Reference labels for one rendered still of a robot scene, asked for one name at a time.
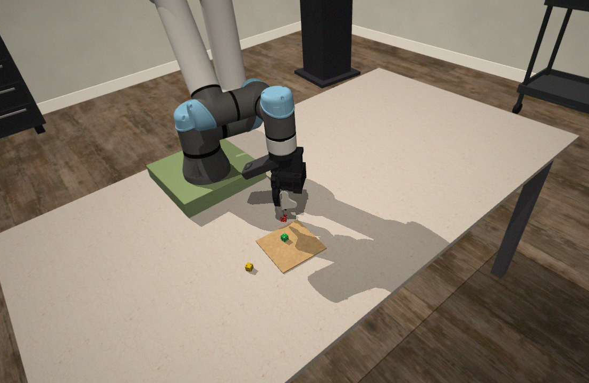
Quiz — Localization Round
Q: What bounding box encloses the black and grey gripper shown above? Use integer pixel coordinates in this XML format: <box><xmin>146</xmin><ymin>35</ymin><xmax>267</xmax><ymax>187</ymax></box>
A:
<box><xmin>268</xmin><ymin>147</ymin><xmax>307</xmax><ymax>218</ymax></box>

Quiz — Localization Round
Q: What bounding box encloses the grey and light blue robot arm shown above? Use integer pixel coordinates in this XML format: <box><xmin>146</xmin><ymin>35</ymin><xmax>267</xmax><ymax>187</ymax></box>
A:
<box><xmin>150</xmin><ymin>0</ymin><xmax>297</xmax><ymax>185</ymax></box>

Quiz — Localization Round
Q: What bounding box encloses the tan flat mat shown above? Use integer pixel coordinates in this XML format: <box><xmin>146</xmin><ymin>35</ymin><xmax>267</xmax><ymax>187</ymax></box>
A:
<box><xmin>256</xmin><ymin>220</ymin><xmax>327</xmax><ymax>274</ymax></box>

